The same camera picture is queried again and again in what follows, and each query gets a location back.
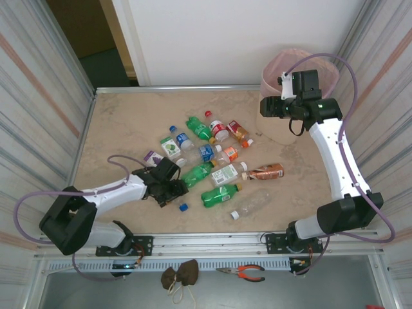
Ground red label bottle white cap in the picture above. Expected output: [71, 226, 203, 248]
[204, 109, 228, 142]

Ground clear bottle white cap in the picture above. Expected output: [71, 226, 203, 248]
[230, 189, 273, 221]

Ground beige bag string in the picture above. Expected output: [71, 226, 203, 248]
[166, 280, 197, 305]

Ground white-green-label bottle white cap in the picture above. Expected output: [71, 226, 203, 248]
[211, 162, 248, 187]

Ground amber juice bottle red label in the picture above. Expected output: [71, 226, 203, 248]
[225, 120, 254, 145]

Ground orange-label bottle orange cap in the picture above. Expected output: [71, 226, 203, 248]
[216, 140, 254, 165]

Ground red orange wire bundle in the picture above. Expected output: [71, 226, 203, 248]
[305, 243, 318, 270]
[132, 243, 145, 268]

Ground large brown cloth bag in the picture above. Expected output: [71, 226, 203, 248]
[178, 259, 200, 286]

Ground blue-label bottle white cap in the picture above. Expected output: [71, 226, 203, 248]
[188, 144, 223, 164]

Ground black controller board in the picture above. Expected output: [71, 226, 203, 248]
[288, 257, 312, 276]
[110, 262, 142, 278]

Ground long aluminium mounting rail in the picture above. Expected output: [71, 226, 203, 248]
[32, 229, 386, 258]

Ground brown wooden door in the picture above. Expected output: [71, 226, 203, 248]
[46, 0, 118, 61]

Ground white slotted cable duct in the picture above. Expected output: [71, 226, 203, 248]
[77, 258, 292, 273]

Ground small brown cloth bag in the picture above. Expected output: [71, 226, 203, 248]
[160, 267, 181, 290]

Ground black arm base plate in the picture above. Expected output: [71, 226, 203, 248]
[95, 235, 154, 258]
[264, 232, 324, 256]

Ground purple-label square bottle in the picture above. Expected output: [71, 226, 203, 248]
[144, 149, 164, 168]

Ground copper brown bottle beige cap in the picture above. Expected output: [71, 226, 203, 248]
[241, 163, 286, 183]

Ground tan door frame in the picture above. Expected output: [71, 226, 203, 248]
[98, 0, 140, 80]

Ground orange-handled pliers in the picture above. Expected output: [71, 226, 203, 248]
[215, 264, 267, 283]

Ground pink beige plastic bin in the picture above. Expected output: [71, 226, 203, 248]
[256, 48, 341, 145]

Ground aluminium side rail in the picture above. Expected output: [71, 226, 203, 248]
[66, 89, 98, 194]

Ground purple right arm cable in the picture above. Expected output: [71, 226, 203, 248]
[286, 53, 397, 276]

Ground lime-label square bottle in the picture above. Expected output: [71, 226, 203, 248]
[160, 136, 187, 167]

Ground green bottle yellow cap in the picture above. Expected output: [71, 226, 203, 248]
[179, 160, 219, 189]
[185, 115, 217, 145]
[200, 182, 244, 209]

